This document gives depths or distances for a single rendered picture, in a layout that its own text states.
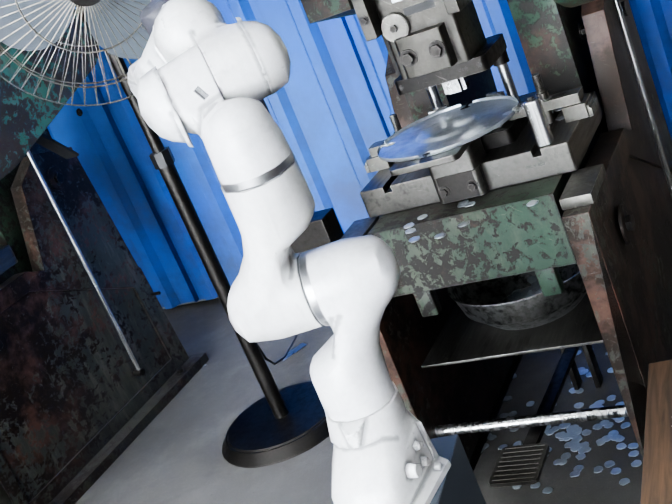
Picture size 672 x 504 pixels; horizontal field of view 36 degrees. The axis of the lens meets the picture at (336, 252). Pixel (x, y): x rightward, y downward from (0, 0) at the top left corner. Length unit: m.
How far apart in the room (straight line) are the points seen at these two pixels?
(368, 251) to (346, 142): 2.13
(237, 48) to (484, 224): 0.73
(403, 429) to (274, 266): 0.32
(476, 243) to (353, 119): 1.60
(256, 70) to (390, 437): 0.56
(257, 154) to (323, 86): 2.15
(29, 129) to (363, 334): 1.72
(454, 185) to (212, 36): 0.73
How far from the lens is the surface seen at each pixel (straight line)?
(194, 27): 1.48
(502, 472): 2.07
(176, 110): 1.41
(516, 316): 2.15
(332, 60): 3.49
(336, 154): 3.60
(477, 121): 2.01
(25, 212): 3.22
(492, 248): 1.99
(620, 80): 2.30
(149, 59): 1.64
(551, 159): 1.98
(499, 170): 2.02
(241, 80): 1.41
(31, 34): 2.52
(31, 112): 3.02
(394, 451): 1.51
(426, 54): 2.02
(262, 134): 1.36
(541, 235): 1.95
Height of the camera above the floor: 1.28
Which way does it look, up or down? 18 degrees down
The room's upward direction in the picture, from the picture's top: 23 degrees counter-clockwise
